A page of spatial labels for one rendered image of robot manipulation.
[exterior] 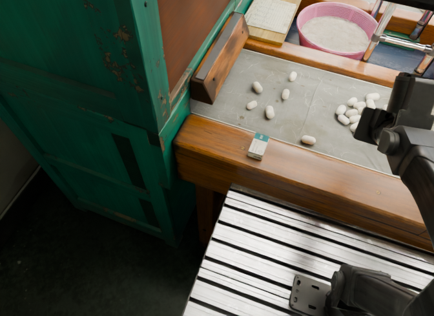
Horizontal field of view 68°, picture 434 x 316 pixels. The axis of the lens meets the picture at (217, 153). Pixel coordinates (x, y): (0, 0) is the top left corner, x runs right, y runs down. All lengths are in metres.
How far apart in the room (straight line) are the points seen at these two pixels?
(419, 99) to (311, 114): 0.39
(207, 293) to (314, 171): 0.35
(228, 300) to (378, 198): 0.39
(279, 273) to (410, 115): 0.41
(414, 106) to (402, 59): 0.74
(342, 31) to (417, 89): 0.68
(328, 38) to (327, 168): 0.53
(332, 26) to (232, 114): 0.54
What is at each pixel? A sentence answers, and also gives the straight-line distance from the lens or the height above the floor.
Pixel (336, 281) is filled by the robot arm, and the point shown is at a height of 0.80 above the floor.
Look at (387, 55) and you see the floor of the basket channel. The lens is 1.29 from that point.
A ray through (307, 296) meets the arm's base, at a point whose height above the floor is 0.68.
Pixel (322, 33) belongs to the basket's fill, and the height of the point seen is 0.74.
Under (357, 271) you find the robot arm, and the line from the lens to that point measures 0.63.
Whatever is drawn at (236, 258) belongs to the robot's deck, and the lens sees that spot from 0.75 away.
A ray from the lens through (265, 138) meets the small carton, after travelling 0.77.
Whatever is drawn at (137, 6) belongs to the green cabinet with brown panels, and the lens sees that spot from 0.51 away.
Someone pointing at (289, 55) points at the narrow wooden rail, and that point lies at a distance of 1.03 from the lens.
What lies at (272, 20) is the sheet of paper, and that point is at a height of 0.78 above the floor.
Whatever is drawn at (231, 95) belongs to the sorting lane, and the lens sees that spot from 0.91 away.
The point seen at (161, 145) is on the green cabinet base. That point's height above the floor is 0.80.
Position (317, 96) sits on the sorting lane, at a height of 0.74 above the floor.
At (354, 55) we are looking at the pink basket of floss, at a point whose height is 0.75.
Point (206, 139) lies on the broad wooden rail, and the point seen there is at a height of 0.76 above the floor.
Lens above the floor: 1.39
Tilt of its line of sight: 56 degrees down
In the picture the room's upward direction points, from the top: 2 degrees clockwise
